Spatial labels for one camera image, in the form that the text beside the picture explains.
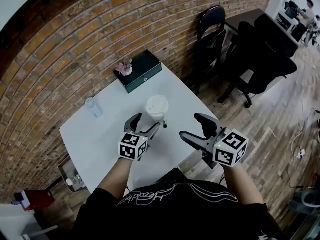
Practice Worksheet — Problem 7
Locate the white plastic bottle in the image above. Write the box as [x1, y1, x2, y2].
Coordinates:
[149, 111, 168, 126]

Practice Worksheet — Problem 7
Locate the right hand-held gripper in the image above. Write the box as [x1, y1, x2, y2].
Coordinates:
[179, 112, 250, 170]

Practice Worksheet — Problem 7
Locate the grey rounded floor device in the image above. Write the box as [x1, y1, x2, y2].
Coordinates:
[287, 185, 320, 219]

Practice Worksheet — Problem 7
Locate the white shelf unit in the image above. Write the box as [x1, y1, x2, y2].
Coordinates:
[274, 10, 301, 34]

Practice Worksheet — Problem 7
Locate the black cable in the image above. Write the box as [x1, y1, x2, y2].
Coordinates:
[285, 158, 305, 189]

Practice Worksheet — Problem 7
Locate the person's left forearm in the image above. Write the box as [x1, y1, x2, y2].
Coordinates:
[97, 157, 134, 201]

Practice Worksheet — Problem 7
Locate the clear bottle with white cap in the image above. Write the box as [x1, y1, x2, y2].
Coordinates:
[65, 174, 83, 187]

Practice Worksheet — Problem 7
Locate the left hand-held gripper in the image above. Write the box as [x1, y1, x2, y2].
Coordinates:
[118, 112, 168, 163]

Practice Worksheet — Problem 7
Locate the red box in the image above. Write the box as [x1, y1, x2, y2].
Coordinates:
[24, 189, 56, 211]

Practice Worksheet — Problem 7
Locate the person's right forearm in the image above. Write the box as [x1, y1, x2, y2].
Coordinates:
[222, 162, 267, 206]

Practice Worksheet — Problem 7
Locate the white cable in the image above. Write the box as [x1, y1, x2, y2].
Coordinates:
[290, 108, 315, 160]

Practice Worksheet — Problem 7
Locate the dark green metal box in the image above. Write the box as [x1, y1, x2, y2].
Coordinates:
[113, 49, 163, 95]

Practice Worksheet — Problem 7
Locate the dark wooden desk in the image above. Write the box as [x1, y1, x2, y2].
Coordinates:
[224, 8, 300, 59]

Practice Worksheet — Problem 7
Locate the small pink potted plant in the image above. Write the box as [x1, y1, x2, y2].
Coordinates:
[115, 57, 134, 78]

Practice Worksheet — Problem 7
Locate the white cabinet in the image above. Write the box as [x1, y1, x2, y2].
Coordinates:
[0, 203, 60, 240]

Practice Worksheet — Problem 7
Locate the small white box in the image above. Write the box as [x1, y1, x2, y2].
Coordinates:
[10, 190, 32, 210]

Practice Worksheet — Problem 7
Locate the grey waste bin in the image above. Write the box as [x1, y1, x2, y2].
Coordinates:
[58, 157, 89, 193]

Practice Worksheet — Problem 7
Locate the black office chair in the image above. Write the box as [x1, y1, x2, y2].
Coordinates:
[216, 13, 299, 109]

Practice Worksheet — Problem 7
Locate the small translucent handheld fan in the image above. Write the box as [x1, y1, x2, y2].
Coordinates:
[84, 96, 104, 120]

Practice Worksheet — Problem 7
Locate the black plastic chair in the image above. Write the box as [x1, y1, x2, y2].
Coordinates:
[194, 5, 227, 95]

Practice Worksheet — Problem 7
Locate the person's black printed shirt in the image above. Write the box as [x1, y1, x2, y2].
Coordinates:
[70, 168, 289, 240]

